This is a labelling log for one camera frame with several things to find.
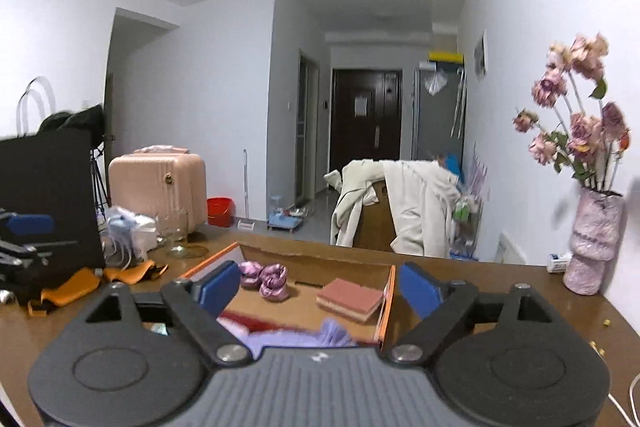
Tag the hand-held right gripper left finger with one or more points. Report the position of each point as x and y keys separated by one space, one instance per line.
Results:
x=220 y=288

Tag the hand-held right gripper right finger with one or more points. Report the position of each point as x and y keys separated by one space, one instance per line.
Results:
x=417 y=291

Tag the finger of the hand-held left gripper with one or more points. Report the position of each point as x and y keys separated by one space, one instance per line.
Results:
x=30 y=224
x=30 y=246

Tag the cardboard box with orange edges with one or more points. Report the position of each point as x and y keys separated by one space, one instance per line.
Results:
x=325 y=264

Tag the red soft item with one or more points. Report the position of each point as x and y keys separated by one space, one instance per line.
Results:
x=240 y=320

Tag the black bag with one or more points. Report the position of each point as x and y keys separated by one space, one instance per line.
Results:
x=50 y=177

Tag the pink sponge block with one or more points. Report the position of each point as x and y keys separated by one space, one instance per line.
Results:
x=350 y=299

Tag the glass jar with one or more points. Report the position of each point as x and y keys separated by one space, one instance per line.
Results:
x=172 y=232

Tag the red bucket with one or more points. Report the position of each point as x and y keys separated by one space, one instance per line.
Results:
x=220 y=212

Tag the wooden chair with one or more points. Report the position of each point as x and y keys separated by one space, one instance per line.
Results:
x=375 y=222

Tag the metal storage rack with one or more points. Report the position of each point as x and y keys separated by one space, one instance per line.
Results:
x=467 y=227

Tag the black tripod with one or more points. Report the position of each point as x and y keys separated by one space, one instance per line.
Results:
x=100 y=179

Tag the blue floor tray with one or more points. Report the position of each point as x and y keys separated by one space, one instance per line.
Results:
x=284 y=221

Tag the lavender knitted cloth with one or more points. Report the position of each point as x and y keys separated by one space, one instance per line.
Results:
x=300 y=338

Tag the white plastic bag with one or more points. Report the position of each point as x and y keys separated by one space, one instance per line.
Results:
x=132 y=234

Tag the white mop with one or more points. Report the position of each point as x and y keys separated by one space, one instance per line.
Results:
x=246 y=187

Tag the dark cloth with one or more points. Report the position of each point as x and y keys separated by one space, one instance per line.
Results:
x=75 y=119

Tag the pink suitcase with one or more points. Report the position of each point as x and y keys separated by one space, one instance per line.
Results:
x=155 y=189

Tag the off-white jacket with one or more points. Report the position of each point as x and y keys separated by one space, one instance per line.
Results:
x=350 y=187

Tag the small white bottle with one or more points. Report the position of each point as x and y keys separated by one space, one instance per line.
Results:
x=557 y=263

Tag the dark entrance door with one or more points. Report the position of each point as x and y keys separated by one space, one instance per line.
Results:
x=385 y=132

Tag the grey refrigerator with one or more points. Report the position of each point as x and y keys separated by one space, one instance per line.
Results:
x=435 y=127

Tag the grey sliding door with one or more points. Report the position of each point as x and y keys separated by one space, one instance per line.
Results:
x=306 y=127

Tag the pink textured vase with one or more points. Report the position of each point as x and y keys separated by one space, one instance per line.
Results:
x=595 y=237

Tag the dried petal crumbs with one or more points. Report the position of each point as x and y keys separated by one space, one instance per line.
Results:
x=596 y=347

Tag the white paper notice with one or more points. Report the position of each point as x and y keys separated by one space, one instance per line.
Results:
x=361 y=106

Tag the clear plastic bag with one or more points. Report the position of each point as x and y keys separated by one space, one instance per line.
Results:
x=435 y=83

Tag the dried pink roses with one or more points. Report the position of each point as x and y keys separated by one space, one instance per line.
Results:
x=585 y=129

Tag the yellow box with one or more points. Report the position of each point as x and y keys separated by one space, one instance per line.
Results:
x=446 y=56

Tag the framed wall picture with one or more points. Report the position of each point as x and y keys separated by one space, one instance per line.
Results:
x=480 y=55

